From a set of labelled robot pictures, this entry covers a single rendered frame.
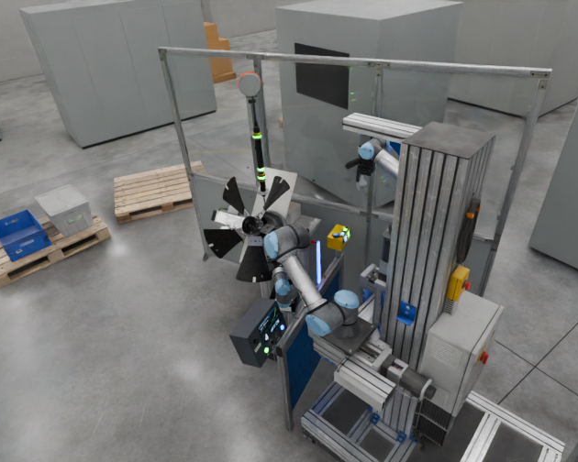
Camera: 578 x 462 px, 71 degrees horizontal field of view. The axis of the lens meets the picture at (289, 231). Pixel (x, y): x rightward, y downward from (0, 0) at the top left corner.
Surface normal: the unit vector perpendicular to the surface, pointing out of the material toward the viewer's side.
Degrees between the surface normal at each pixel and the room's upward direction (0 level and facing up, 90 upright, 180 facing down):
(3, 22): 90
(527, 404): 0
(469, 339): 0
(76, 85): 90
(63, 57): 90
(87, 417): 0
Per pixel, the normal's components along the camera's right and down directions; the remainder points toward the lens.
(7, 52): 0.59, 0.44
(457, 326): -0.06, -0.81
